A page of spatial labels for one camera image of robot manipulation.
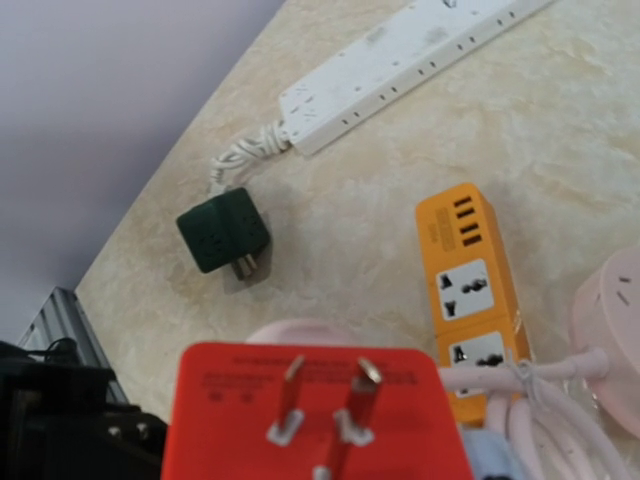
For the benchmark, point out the red cube socket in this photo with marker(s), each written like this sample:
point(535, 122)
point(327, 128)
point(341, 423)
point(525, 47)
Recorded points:
point(251, 411)

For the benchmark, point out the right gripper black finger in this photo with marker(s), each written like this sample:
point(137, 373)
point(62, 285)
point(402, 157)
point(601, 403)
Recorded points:
point(57, 422)

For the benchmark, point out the aluminium front rail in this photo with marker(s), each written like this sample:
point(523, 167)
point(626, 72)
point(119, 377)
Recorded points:
point(63, 316)

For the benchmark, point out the round pink power socket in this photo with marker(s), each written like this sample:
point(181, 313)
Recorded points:
point(605, 315)

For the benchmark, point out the long white power strip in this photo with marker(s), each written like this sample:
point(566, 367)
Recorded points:
point(399, 54)

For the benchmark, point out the orange power adapter socket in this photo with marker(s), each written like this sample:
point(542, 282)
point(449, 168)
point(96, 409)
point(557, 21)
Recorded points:
point(475, 311)

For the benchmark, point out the dark green cube socket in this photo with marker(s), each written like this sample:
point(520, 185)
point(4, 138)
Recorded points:
point(225, 230)

